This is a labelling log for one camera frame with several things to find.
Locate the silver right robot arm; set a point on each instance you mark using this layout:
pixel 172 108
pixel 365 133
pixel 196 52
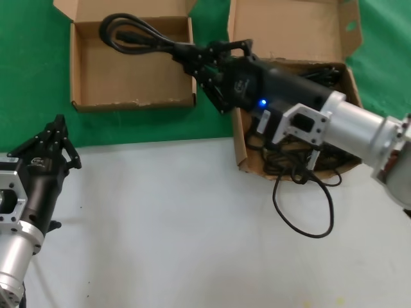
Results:
pixel 356 122

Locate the black left wrist camera part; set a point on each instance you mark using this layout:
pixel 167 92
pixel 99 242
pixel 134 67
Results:
pixel 55 225

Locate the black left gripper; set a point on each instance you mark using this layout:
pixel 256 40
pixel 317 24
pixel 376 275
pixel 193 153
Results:
pixel 41 179

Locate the green cloth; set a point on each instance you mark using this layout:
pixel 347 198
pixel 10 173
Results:
pixel 32 64

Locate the torn brown cardboard box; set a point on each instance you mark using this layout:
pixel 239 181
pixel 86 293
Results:
pixel 285 29

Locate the silver left wrist bracket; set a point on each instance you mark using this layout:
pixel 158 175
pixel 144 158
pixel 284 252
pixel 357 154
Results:
pixel 9 183

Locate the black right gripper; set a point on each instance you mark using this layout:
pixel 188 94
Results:
pixel 273 86

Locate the shallow brown cardboard box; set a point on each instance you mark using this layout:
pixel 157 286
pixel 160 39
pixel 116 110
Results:
pixel 128 77

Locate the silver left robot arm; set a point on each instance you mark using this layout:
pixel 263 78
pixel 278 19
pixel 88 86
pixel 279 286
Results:
pixel 13 256

